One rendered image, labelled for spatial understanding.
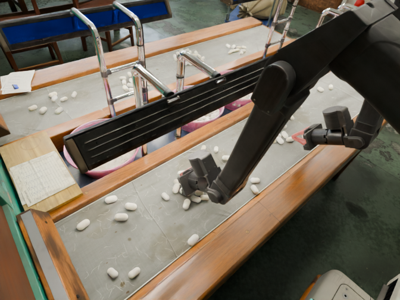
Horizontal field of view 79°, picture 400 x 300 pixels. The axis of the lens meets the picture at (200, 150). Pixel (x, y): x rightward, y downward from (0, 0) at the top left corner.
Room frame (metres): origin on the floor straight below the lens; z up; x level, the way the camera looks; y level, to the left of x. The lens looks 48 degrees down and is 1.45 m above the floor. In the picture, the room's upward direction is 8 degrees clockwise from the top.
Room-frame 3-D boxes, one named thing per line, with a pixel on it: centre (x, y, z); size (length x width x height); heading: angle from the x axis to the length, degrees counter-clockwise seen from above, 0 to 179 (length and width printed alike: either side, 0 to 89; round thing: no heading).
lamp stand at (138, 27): (0.84, 0.38, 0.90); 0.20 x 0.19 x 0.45; 136
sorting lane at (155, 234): (0.78, -0.31, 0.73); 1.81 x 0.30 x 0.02; 136
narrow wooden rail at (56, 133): (1.13, 0.05, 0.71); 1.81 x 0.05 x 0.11; 136
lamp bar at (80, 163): (0.51, 0.04, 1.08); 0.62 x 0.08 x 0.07; 136
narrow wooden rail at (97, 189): (0.90, -0.18, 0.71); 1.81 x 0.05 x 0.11; 136
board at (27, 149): (0.42, 0.51, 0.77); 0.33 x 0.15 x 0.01; 46
